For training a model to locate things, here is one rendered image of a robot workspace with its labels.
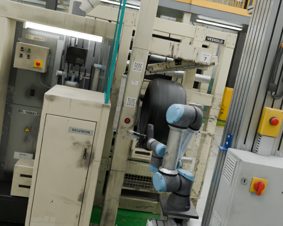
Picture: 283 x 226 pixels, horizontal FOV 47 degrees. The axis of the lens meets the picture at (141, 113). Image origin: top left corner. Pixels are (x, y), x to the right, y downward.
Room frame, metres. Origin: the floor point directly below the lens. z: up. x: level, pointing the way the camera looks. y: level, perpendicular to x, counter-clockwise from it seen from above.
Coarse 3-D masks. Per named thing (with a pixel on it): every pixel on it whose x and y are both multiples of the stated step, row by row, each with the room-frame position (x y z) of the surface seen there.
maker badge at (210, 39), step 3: (207, 36) 3.33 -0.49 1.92; (207, 39) 3.33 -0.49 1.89; (210, 39) 3.34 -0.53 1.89; (213, 39) 3.34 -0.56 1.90; (216, 39) 3.35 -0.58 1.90; (219, 39) 3.35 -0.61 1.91; (222, 39) 3.35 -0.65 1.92; (216, 42) 3.35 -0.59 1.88; (219, 42) 3.35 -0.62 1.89; (222, 42) 3.36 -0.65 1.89
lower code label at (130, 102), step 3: (129, 99) 2.66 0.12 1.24; (132, 99) 2.66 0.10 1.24; (135, 99) 2.66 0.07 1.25; (126, 102) 2.65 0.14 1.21; (129, 102) 2.66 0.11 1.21; (132, 102) 2.66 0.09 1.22; (135, 102) 2.66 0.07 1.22; (126, 105) 2.65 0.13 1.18; (129, 105) 2.66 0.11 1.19; (132, 105) 2.66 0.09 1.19
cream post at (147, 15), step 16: (144, 0) 2.65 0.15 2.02; (144, 16) 2.66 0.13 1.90; (144, 32) 2.66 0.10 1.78; (144, 48) 2.66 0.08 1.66; (144, 64) 2.67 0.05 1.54; (128, 80) 2.65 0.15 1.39; (128, 96) 2.66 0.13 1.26; (128, 112) 2.66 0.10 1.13; (128, 128) 2.66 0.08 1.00; (128, 144) 2.67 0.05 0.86; (112, 160) 2.65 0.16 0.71; (112, 176) 2.65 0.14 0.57; (112, 192) 2.66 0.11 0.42; (112, 208) 2.66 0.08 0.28; (112, 224) 2.67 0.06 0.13
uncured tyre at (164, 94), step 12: (156, 84) 2.65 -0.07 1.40; (168, 84) 2.66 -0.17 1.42; (180, 84) 2.73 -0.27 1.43; (144, 96) 2.94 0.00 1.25; (156, 96) 2.55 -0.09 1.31; (168, 96) 2.56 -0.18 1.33; (180, 96) 2.59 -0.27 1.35; (144, 108) 3.00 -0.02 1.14; (156, 108) 2.51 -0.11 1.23; (144, 120) 2.98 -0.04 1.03; (156, 120) 2.50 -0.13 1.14; (144, 132) 2.60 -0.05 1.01; (156, 132) 2.53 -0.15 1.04; (168, 132) 2.54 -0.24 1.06
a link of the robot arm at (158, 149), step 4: (152, 144) 2.04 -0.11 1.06; (156, 144) 2.02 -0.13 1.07; (160, 144) 2.01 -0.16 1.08; (152, 148) 2.03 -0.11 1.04; (156, 148) 1.99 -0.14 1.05; (160, 148) 1.98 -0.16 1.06; (164, 148) 1.99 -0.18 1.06; (152, 152) 2.02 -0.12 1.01; (156, 152) 1.99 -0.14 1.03; (160, 152) 1.98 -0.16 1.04; (164, 152) 1.99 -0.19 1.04; (156, 156) 2.00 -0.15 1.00; (160, 156) 2.00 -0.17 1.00
